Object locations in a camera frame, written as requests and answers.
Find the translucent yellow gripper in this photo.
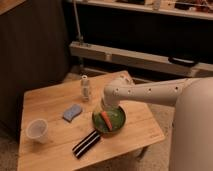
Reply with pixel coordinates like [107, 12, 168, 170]
[93, 102, 113, 123]

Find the orange pepper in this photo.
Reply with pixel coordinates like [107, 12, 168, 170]
[101, 111, 112, 131]

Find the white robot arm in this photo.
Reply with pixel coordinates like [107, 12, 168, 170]
[96, 76, 213, 171]

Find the white ceramic cup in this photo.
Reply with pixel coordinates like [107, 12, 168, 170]
[26, 119, 48, 144]

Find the green frying pan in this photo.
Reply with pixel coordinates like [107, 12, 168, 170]
[92, 107, 126, 134]

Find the blue sponge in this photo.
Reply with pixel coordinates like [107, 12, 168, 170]
[63, 104, 82, 122]

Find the clear plastic bottle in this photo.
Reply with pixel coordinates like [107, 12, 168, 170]
[81, 75, 91, 101]

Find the wooden table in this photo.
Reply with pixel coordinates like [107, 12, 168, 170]
[17, 72, 165, 171]

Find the metal vertical pole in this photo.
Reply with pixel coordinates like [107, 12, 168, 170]
[73, 0, 84, 45]

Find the black white striped pan handle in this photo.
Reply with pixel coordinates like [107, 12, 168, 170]
[72, 130, 101, 159]

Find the metal shelf rail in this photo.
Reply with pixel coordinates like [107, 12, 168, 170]
[69, 41, 213, 77]

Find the black handle on rail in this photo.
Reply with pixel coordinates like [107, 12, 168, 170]
[168, 57, 199, 67]

